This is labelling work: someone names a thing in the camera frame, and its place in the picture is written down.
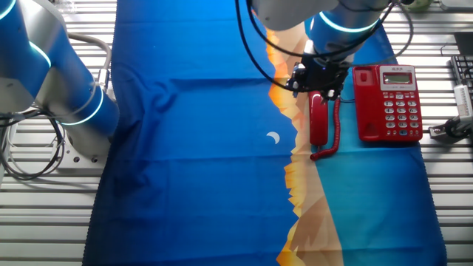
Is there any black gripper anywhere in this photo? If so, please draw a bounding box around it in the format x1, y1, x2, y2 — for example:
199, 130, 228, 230
286, 58, 349, 102

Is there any red telephone handset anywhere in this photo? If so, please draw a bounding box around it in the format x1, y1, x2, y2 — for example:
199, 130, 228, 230
309, 91, 329, 147

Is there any red telephone base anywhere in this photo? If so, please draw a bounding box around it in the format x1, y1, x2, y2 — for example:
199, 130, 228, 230
352, 64, 424, 143

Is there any green round object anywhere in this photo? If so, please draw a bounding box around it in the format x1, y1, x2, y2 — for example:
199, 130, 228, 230
406, 0, 433, 13

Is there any white device at edge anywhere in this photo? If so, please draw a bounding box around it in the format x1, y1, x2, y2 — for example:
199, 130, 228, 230
428, 114, 473, 145

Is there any blue landscape print cloth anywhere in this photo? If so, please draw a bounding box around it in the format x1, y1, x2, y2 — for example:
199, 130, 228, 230
81, 0, 448, 266

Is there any black keyboard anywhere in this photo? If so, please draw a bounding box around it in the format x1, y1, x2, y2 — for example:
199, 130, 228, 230
449, 55, 473, 88

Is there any black rectangular object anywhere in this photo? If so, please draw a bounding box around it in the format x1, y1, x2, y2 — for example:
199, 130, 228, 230
454, 32, 473, 56

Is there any grey flat device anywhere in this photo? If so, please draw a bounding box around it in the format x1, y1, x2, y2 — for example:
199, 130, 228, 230
439, 0, 473, 11

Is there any black cable with plug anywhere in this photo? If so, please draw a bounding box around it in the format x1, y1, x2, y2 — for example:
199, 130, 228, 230
246, 0, 415, 59

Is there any red coiled telephone cord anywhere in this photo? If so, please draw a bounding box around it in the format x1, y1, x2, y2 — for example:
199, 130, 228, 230
309, 98, 355, 162

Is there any silver camera on stand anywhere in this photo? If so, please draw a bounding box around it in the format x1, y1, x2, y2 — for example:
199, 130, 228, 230
453, 84, 473, 118

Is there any thick grey robot cable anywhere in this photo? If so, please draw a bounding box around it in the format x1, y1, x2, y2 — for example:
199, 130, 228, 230
64, 32, 112, 93

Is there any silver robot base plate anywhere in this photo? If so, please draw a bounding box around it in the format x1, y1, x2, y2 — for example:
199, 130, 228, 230
51, 136, 109, 170

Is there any black cable bundle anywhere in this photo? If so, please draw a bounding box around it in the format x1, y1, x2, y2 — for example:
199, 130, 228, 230
0, 109, 67, 182

